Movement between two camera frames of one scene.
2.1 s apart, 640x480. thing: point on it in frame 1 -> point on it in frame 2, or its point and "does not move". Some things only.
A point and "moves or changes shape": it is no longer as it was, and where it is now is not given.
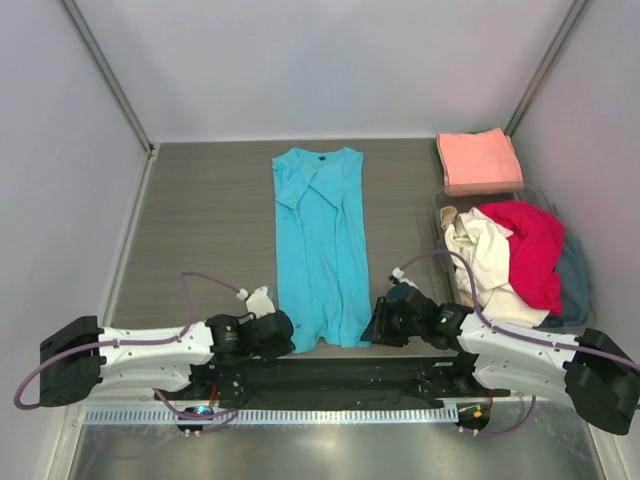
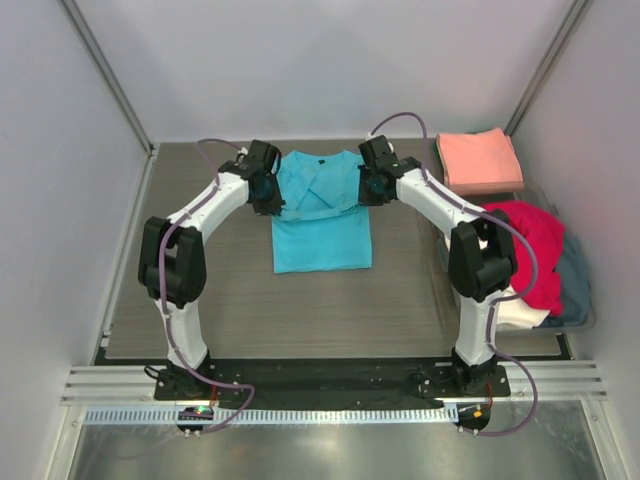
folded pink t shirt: x=482 y=163 does not move
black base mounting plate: x=340 y=383 does not move
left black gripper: x=279 y=350 -> x=274 y=206
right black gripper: x=379 y=331 -> x=363 y=196
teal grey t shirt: x=574 y=287 does not move
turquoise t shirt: x=321 y=208 moves or changes shape
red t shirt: x=534 y=248 does not move
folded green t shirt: x=438 y=154 does not move
